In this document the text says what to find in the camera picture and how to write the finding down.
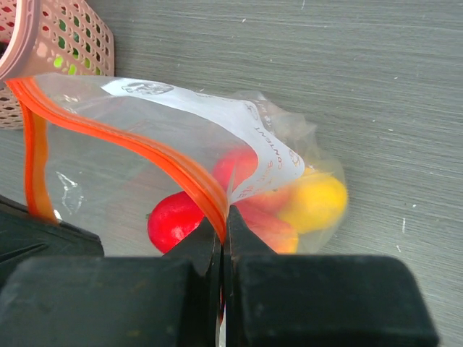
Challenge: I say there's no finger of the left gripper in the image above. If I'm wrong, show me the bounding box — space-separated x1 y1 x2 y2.
0 194 105 275

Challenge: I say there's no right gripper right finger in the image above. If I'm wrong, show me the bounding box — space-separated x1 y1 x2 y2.
224 207 438 346

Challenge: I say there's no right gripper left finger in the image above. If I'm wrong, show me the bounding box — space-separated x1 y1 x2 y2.
1 220 221 346

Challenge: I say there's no red yellow toy mango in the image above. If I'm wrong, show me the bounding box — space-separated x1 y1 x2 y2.
147 192 299 254

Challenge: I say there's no yellow toy pear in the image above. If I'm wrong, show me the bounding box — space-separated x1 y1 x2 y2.
278 168 348 234

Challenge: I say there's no clear zip top bag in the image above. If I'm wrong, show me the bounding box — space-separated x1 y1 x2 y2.
7 73 349 253

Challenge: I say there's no red toy apple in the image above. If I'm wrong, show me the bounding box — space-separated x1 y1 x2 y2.
211 146 290 210

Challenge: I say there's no pink plastic basket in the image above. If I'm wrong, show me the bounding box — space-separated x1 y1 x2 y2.
1 0 114 130

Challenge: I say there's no light green toy apple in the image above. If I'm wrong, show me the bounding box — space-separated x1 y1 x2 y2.
53 56 91 75

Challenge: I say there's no dark green toy avocado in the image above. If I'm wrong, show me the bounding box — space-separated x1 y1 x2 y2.
56 4 92 59

